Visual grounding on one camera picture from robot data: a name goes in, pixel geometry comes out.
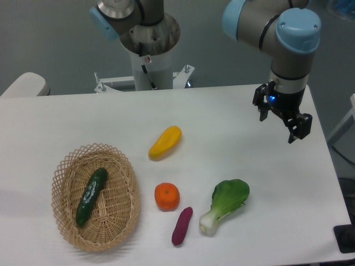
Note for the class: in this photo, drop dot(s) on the green bok choy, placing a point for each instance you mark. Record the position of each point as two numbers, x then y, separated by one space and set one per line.
227 197

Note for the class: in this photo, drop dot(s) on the white furniture leg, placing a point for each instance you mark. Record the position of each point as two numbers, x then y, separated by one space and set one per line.
344 125

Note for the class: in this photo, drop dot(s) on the orange tangerine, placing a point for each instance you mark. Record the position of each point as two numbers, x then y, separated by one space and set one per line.
167 196

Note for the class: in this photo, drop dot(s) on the yellow mango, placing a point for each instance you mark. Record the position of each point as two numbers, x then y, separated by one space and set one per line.
168 139

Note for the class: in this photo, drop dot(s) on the green cucumber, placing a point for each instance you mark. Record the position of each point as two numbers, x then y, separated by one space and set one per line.
91 192

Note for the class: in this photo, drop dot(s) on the purple sweet potato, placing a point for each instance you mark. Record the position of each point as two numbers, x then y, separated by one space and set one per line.
181 227

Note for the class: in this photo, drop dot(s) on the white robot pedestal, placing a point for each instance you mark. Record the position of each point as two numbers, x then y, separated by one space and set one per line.
150 49

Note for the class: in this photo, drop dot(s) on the black device at edge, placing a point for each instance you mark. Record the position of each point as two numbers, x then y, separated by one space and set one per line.
345 237

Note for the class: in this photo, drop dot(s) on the white chair back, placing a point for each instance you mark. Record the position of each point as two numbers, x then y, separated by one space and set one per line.
27 85

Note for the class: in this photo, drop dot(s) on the woven wicker basket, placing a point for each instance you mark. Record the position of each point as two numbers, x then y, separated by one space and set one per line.
116 209

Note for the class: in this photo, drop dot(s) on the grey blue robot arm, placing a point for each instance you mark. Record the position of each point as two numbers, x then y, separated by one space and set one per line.
285 30

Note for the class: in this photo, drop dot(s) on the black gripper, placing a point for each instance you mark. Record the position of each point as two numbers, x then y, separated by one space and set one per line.
286 107

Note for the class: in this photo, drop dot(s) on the white metal base frame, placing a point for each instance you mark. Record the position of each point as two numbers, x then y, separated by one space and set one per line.
116 81

